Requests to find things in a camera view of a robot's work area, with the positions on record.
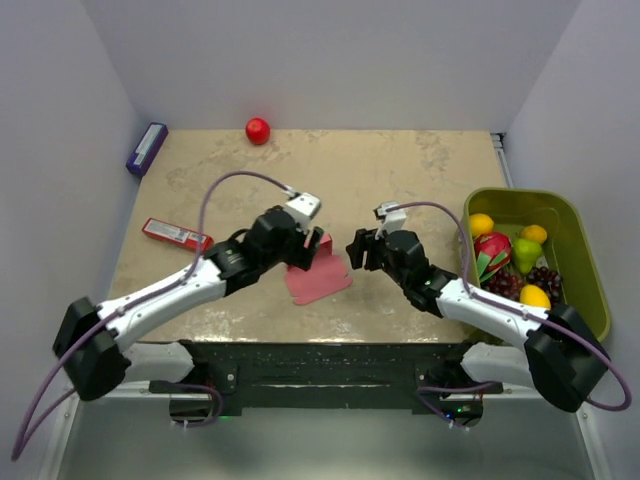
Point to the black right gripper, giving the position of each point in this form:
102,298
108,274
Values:
365,241

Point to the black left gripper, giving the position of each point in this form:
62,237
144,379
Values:
300,258

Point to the pink paper box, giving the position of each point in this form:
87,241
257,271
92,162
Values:
327,275

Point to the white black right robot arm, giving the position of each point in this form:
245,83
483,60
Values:
550,351

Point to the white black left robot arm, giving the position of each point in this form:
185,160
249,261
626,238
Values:
93,341

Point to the yellow lemon upper left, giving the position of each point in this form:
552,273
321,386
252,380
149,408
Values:
480,224

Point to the red apple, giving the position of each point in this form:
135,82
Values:
257,131

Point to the red rectangular carton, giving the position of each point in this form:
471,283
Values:
183,238

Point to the red dragon fruit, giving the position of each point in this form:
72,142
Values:
492,252

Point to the dark purple grapes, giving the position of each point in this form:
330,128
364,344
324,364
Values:
508,285

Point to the green pear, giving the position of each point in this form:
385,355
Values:
525,254

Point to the orange fruit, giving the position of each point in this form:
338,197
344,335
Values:
535,233

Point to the purple rectangular carton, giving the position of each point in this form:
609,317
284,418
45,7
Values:
145,152

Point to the green plastic bin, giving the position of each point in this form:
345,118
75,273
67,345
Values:
566,249

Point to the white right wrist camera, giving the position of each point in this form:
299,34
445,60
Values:
391,217

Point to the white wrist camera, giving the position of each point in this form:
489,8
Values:
303,208
391,217

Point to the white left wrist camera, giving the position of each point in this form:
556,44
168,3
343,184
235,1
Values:
303,208

